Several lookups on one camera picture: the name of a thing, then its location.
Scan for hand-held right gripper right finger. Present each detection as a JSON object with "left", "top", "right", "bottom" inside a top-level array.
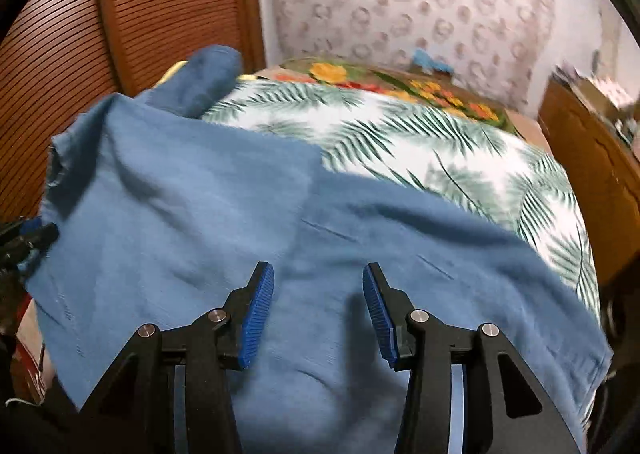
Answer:
[{"left": 362, "top": 261, "right": 583, "bottom": 454}]

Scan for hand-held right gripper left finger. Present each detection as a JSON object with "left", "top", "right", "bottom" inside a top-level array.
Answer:
[{"left": 80, "top": 261, "right": 276, "bottom": 454}]

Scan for blue cloth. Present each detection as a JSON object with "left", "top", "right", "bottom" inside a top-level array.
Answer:
[{"left": 410, "top": 49, "right": 453, "bottom": 76}]

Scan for floral pillow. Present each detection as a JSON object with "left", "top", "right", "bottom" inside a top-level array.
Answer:
[{"left": 277, "top": 59, "right": 518, "bottom": 135}]

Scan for wooden headboard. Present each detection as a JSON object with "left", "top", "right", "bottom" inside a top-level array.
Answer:
[{"left": 0, "top": 0, "right": 266, "bottom": 225}]

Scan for blue denim pants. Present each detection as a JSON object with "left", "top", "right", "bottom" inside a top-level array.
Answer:
[{"left": 25, "top": 45, "right": 615, "bottom": 454}]

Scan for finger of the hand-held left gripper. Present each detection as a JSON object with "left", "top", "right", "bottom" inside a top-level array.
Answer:
[{"left": 0, "top": 218, "right": 60, "bottom": 260}]

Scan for tied beige curtain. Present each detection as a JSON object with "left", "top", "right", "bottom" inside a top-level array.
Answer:
[{"left": 597, "top": 9, "right": 627, "bottom": 80}]

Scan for wooden cabinet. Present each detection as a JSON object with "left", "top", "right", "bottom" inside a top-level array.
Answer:
[{"left": 537, "top": 76, "right": 640, "bottom": 285}]

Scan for palm leaf print bed sheet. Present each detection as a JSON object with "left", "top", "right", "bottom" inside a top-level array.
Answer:
[{"left": 200, "top": 79, "right": 601, "bottom": 320}]

